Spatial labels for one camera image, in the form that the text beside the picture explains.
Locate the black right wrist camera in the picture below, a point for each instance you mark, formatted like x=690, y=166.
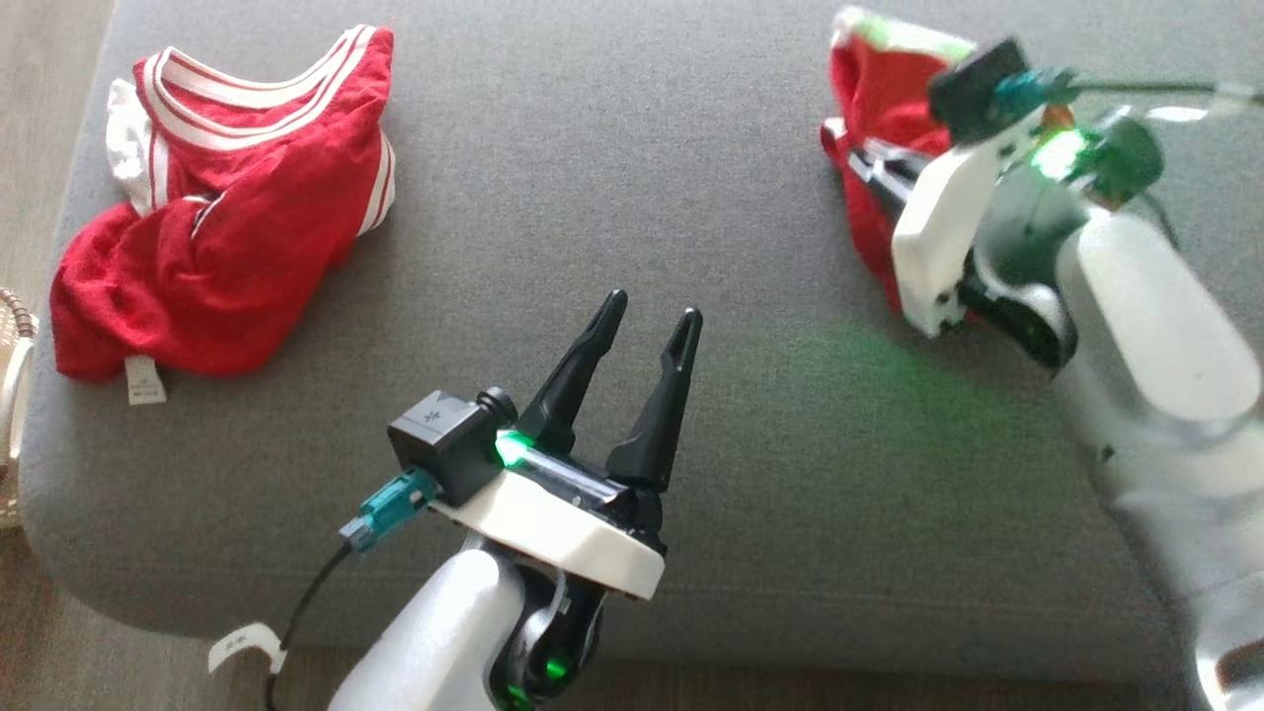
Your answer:
x=973, y=89

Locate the wicker laundry basket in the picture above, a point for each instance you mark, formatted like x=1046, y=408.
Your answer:
x=12, y=395

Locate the red shirt with white sleeves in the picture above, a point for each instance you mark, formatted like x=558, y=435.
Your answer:
x=237, y=247

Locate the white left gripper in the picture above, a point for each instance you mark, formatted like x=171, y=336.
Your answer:
x=563, y=533

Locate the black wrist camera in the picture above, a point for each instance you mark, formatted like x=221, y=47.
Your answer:
x=444, y=439
x=973, y=89

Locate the grey sofa seat cushion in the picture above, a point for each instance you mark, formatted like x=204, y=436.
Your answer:
x=632, y=197

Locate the red shorts with white waistband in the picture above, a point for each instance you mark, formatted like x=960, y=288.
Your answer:
x=884, y=99

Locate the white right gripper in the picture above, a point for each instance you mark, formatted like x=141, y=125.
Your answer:
x=938, y=237

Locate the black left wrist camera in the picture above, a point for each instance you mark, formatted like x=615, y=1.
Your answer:
x=444, y=439

